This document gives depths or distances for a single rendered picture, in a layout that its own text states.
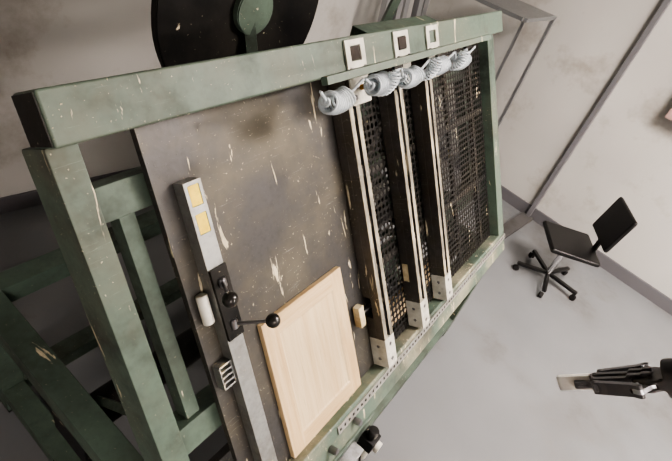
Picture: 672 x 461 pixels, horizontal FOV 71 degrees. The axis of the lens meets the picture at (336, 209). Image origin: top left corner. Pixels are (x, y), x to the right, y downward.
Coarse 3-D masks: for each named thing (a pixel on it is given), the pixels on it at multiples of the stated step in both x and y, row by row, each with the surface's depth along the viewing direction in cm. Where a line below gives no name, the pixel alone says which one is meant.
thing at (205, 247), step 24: (192, 216) 109; (192, 240) 112; (216, 240) 114; (216, 264) 115; (216, 312) 118; (240, 336) 123; (240, 360) 124; (240, 384) 124; (240, 408) 129; (264, 432) 133; (264, 456) 133
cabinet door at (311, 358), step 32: (320, 288) 151; (288, 320) 140; (320, 320) 153; (288, 352) 142; (320, 352) 154; (352, 352) 168; (288, 384) 142; (320, 384) 155; (352, 384) 170; (288, 416) 143; (320, 416) 156
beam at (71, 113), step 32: (384, 32) 154; (416, 32) 170; (448, 32) 190; (480, 32) 215; (192, 64) 99; (224, 64) 105; (256, 64) 112; (288, 64) 121; (320, 64) 130; (32, 96) 76; (64, 96) 80; (96, 96) 84; (128, 96) 88; (160, 96) 94; (192, 96) 99; (224, 96) 106; (32, 128) 81; (64, 128) 80; (96, 128) 84; (128, 128) 89
